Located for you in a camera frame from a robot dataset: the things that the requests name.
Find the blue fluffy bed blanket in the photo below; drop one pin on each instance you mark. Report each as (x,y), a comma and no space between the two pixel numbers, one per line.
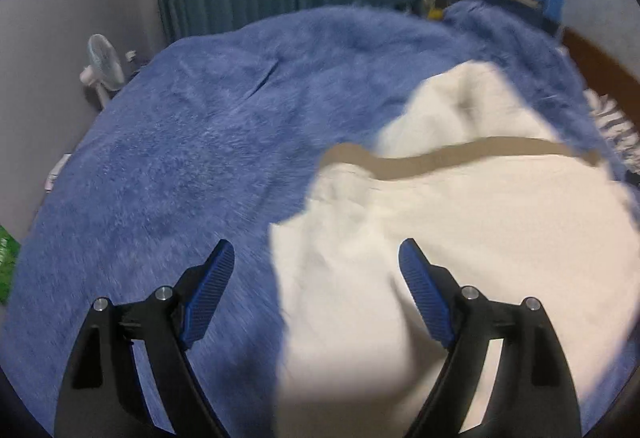
(217,138)

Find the green printed bag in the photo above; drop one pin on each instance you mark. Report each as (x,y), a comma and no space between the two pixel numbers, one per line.
(9,250)

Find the white desk fan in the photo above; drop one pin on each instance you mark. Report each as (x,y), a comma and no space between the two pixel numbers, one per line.
(106,73)

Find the brown wooden headboard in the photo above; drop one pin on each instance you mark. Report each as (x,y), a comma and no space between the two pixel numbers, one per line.
(603,74)

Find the cream hooded padded coat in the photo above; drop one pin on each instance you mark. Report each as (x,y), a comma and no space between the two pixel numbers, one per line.
(487,189)

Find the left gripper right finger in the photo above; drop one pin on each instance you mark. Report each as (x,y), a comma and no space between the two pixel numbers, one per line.
(533,394)

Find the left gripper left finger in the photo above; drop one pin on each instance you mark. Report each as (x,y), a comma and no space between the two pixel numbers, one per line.
(101,393)

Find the zebra striped pillow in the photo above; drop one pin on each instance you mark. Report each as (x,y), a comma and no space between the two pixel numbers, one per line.
(616,127)

